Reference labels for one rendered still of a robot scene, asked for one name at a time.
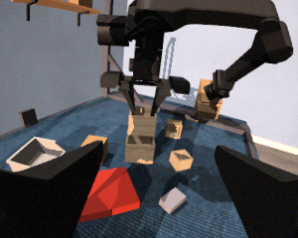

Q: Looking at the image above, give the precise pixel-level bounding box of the pale pink rectangular block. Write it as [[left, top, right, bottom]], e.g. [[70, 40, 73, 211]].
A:
[[159, 187, 186, 214]]

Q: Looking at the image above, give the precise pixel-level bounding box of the red flat rectangular block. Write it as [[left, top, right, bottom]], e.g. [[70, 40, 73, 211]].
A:
[[78, 167, 140, 223]]

